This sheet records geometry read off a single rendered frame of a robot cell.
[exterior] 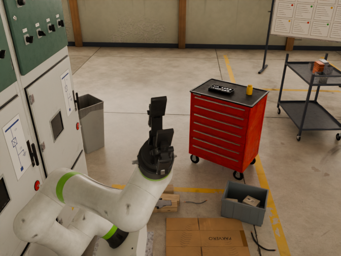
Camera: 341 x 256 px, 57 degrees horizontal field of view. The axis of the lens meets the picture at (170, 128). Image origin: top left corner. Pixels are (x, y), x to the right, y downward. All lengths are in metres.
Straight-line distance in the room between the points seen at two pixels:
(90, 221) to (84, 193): 0.54
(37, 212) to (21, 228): 0.07
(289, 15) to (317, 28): 0.59
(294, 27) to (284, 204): 4.25
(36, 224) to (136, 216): 0.45
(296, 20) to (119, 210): 6.26
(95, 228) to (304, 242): 2.04
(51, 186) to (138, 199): 0.43
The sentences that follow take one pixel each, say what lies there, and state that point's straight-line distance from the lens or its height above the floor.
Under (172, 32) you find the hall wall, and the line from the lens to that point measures 8.58.
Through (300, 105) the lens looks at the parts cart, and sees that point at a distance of 5.14.
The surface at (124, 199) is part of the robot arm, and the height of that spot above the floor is 1.62.
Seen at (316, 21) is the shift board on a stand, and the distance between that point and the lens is 6.78.
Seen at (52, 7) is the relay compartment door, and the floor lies 1.91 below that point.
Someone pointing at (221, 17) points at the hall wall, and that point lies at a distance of 8.52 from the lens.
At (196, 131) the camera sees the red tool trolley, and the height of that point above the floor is 0.48.
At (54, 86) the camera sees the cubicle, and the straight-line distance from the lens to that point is 2.09.
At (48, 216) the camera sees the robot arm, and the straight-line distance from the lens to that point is 1.20.
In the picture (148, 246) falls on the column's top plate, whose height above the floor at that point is 0.75.
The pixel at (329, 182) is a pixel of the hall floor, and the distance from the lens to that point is 3.90.
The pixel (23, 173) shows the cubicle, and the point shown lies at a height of 1.20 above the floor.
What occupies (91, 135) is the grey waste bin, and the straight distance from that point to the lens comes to 3.96.
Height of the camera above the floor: 2.19
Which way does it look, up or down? 29 degrees down
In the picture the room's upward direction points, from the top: straight up
